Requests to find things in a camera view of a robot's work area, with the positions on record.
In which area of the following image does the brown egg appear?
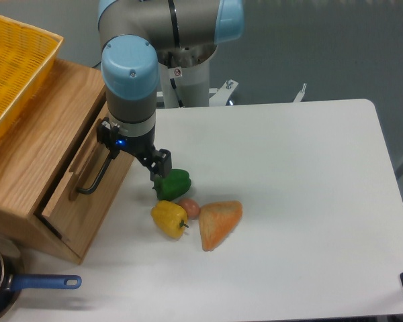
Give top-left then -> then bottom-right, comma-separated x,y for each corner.
177,198 -> 200,219

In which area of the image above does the blue handled frying pan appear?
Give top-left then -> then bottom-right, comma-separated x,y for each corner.
0,252 -> 82,316

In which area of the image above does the yellow plastic basket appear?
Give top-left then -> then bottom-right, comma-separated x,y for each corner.
0,15 -> 64,141

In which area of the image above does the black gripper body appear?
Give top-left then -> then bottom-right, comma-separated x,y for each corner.
110,127 -> 155,164

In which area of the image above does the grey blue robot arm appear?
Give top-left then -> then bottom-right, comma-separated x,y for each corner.
97,1 -> 244,177

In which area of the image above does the wooden top drawer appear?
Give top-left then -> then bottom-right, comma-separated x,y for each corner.
41,105 -> 134,258

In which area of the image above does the yellow bell pepper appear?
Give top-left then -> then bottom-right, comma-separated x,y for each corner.
150,201 -> 188,239

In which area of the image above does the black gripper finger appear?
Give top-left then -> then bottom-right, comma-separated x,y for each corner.
140,149 -> 172,181
96,117 -> 118,159

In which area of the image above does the triangular toast sandwich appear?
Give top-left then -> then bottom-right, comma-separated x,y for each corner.
199,201 -> 243,252

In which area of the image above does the wooden drawer cabinet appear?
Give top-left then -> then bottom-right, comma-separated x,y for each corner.
0,58 -> 135,266

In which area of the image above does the green bell pepper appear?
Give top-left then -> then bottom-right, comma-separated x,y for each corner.
153,169 -> 191,201

